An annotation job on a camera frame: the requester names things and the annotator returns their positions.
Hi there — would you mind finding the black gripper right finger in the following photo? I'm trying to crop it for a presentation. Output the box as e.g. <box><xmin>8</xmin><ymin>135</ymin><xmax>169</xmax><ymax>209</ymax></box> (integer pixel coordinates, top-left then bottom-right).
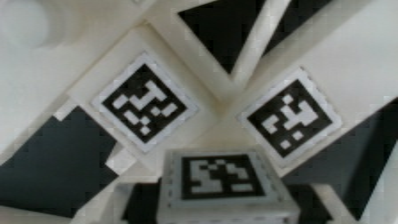
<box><xmin>288</xmin><ymin>184</ymin><xmax>333</xmax><ymax>224</ymax></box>

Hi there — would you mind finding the white chair leg with tag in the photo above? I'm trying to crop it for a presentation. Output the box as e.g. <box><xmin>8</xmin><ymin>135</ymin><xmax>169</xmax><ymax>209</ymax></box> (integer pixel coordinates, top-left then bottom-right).
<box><xmin>157</xmin><ymin>148</ymin><xmax>301</xmax><ymax>224</ymax></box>

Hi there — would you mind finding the white chair back part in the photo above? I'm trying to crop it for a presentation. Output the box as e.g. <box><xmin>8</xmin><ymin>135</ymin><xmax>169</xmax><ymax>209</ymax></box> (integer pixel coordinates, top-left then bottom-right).
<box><xmin>0</xmin><ymin>0</ymin><xmax>398</xmax><ymax>224</ymax></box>

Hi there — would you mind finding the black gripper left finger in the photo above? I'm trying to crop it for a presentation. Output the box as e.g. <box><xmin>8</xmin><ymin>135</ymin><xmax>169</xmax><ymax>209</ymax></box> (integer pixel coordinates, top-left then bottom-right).
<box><xmin>121</xmin><ymin>183</ymin><xmax>160</xmax><ymax>224</ymax></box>

